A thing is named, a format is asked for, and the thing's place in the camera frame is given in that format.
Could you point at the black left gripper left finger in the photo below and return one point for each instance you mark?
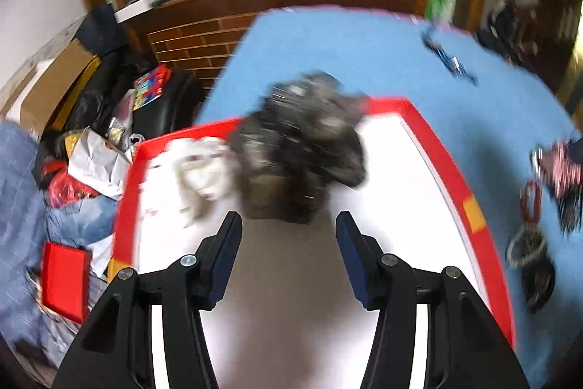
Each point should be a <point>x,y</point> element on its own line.
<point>114,349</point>

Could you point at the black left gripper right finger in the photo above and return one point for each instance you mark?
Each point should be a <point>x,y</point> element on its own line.
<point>465,349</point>

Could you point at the red flat box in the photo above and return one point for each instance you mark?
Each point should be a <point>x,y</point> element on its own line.
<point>64,280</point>

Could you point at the red rimmed white tray box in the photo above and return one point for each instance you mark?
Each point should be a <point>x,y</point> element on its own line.
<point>290,318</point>

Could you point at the blue denim cloth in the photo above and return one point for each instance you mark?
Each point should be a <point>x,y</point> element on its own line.
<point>27,223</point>

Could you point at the white fabric accessory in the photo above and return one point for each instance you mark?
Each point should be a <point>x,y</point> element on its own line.
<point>204,169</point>

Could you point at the crumpled white paper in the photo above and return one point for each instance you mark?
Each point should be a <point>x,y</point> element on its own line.
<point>98,164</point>

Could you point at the red white patterned cloth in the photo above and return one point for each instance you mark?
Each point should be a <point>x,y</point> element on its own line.
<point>559,168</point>

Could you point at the blue felt table cover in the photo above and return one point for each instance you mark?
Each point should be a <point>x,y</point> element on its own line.
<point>489,130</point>

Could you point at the dark fabric accessory pile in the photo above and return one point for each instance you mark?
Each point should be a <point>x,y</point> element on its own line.
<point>301,140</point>

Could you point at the colourful red booklet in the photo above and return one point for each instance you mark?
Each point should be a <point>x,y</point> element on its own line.
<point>149,86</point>

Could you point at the cardboard box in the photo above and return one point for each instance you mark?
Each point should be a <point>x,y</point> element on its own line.
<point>53,96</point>

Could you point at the navy striped strap watch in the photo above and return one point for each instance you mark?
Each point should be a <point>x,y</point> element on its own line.
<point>451,63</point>

